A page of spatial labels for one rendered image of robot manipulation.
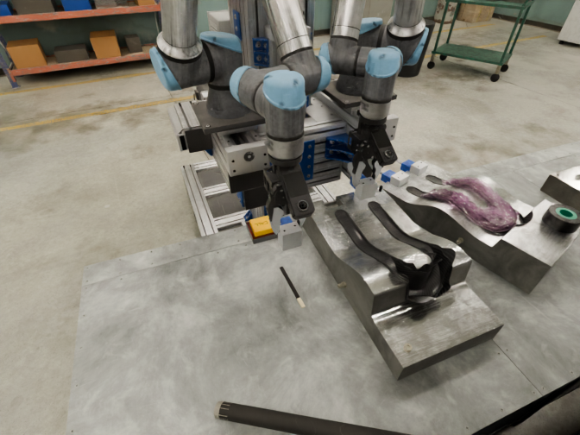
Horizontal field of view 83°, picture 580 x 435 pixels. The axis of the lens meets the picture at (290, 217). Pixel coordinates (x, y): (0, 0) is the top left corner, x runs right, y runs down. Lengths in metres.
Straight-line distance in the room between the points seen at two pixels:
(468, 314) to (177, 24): 0.95
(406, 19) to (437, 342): 0.91
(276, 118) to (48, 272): 1.96
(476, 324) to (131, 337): 0.76
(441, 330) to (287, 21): 0.72
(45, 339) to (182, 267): 1.22
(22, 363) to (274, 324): 1.46
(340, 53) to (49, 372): 1.77
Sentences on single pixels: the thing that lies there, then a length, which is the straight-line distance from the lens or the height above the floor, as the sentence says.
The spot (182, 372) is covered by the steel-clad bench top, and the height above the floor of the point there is 0.80.
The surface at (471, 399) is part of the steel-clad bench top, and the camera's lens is 0.82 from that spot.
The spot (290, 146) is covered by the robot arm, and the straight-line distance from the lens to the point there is 0.64.
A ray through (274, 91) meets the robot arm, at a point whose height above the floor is 1.29.
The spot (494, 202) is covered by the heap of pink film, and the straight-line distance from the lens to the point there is 1.13.
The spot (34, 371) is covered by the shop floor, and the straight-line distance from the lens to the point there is 2.00.
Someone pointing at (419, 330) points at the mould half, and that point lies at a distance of 0.78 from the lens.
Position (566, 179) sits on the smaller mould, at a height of 0.87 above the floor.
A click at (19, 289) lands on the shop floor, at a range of 2.38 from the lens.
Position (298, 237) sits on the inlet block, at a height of 0.94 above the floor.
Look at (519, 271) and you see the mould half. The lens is 1.02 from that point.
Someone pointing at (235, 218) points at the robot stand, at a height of 0.23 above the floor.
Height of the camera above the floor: 1.50
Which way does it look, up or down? 41 degrees down
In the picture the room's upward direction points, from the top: straight up
